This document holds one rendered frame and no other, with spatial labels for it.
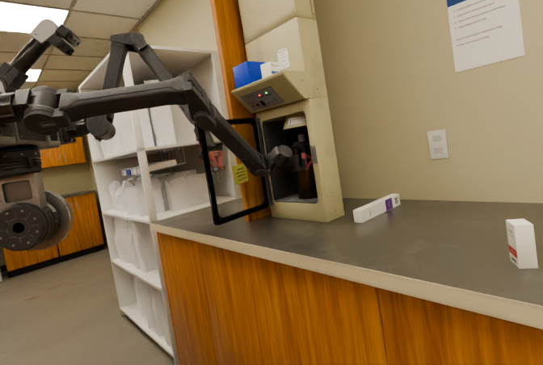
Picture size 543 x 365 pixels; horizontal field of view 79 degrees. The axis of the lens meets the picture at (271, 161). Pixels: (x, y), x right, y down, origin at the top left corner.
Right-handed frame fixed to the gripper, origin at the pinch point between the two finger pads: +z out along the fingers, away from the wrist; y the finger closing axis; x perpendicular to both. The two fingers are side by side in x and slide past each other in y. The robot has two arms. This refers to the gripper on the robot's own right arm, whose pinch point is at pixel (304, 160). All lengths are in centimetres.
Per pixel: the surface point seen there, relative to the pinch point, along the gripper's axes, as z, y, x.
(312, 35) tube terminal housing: -1.2, -15.5, -47.3
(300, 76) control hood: -11.0, -15.5, -31.5
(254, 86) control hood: -19.6, 1.5, -31.8
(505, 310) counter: -37, -79, 26
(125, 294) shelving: -30, 209, 99
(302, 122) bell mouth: -4.8, -6.9, -15.5
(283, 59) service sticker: -8.7, -5.5, -40.8
